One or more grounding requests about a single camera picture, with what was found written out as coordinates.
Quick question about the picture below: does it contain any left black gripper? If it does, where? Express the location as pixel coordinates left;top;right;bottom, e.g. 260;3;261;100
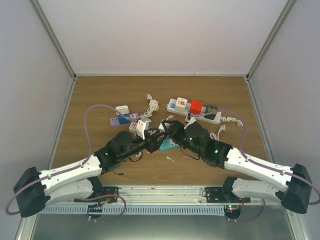
119;127;167;161

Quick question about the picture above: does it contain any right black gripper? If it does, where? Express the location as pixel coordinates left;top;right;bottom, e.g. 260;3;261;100
162;120;203;157

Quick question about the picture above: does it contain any long white power strip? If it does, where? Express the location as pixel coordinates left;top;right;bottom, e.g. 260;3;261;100
166;98;222;125

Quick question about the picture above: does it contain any white cartoon cube adapter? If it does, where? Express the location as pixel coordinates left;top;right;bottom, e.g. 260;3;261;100
174;97;188;113

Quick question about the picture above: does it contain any red cube adapter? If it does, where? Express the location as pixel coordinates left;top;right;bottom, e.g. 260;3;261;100
189;100;203;115

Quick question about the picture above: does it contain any blue cube adapter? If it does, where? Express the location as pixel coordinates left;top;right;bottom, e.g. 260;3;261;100
117;114;131;125

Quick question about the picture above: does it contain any white square charger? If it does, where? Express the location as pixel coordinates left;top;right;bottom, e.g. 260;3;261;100
115;105;129;115

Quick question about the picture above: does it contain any dark green cube adapter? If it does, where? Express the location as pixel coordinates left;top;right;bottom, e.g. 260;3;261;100
205;105;218;114

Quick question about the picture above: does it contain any small white plug adapter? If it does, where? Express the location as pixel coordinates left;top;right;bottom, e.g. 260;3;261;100
158;122;168;133

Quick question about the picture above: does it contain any black power adapter with cable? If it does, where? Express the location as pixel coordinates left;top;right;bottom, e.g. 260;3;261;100
112;151;144;176

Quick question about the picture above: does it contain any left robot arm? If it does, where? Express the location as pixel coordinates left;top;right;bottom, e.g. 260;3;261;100
13;130;167;218

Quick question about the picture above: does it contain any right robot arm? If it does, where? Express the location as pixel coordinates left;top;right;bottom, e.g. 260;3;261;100
160;120;313;214

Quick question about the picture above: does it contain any teal power strip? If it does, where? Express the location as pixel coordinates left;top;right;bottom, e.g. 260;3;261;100
159;138;180;152

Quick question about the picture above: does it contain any white power strip centre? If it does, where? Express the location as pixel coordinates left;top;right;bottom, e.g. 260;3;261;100
129;122;137;134

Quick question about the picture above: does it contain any purple power strip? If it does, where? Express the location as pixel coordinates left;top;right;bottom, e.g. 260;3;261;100
109;112;139;128

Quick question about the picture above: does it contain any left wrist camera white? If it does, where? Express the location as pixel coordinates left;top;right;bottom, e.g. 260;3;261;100
135;117;151;140

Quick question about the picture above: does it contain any coiled white cable left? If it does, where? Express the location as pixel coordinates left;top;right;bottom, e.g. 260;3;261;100
138;93;159;120

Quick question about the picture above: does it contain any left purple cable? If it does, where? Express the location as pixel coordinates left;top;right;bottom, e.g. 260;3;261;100
5;104;140;216

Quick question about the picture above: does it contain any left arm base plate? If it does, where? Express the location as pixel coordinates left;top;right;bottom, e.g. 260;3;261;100
73;186;120;204

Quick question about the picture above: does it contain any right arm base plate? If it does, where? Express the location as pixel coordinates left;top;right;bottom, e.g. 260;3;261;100
200;186;251;204

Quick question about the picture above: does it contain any slotted cable duct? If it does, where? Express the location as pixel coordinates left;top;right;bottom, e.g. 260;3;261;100
40;204;225;216

